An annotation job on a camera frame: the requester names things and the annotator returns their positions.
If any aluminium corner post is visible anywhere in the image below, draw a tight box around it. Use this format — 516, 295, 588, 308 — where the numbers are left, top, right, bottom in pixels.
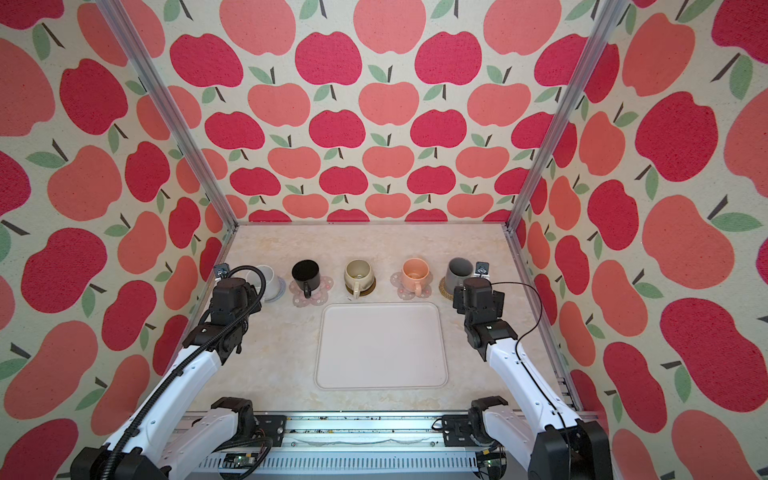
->
96, 0, 238, 235
504, 0, 630, 234

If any right aluminium corner post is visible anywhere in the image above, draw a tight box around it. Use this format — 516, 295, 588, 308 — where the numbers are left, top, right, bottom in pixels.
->
504, 0, 630, 234

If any pink flower coaster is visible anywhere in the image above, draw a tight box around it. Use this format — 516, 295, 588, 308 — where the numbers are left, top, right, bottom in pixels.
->
390, 272, 433, 301
289, 275, 334, 308

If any left aluminium corner post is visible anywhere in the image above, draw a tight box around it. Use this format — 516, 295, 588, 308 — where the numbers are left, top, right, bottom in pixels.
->
96, 0, 238, 235

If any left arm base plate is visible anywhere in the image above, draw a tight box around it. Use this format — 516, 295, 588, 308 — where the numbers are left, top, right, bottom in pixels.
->
202, 413, 288, 448

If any black mug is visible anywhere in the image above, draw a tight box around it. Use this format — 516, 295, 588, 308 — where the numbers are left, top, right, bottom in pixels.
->
291, 259, 321, 299

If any grey round coaster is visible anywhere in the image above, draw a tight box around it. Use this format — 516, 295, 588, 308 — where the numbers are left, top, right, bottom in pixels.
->
262, 276, 287, 303

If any woven rattan round coaster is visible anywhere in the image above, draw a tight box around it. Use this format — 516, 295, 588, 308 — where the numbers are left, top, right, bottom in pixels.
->
439, 277, 457, 301

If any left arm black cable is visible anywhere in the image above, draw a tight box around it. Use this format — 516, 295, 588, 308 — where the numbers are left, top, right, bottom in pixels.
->
98, 265, 268, 480

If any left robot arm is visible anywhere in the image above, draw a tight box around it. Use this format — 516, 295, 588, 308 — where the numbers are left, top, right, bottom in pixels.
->
70, 265, 271, 479

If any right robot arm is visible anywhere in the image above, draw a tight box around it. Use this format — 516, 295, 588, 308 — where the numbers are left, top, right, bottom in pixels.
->
452, 262, 614, 479

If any grey mug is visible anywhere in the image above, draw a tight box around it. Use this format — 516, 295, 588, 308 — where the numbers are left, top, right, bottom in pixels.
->
444, 257, 474, 296

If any brown wooden round coaster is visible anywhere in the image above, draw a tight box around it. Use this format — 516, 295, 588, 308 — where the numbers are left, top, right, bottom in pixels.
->
344, 281, 376, 298

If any white mug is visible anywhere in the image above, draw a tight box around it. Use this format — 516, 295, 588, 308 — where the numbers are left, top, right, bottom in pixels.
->
246, 265, 278, 294

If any peach pink mug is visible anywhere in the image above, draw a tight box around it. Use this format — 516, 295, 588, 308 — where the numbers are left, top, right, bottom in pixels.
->
401, 258, 430, 296

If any aluminium front rail frame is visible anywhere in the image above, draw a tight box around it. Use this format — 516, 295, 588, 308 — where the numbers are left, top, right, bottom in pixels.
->
186, 412, 518, 479

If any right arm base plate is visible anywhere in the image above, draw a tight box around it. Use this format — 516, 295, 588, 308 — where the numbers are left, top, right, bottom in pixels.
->
440, 413, 525, 448

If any beige mug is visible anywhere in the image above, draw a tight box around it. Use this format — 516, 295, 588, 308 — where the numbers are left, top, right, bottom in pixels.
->
344, 259, 376, 296

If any clear plastic tray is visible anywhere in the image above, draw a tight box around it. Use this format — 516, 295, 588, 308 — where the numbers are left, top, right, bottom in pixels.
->
314, 302, 449, 391

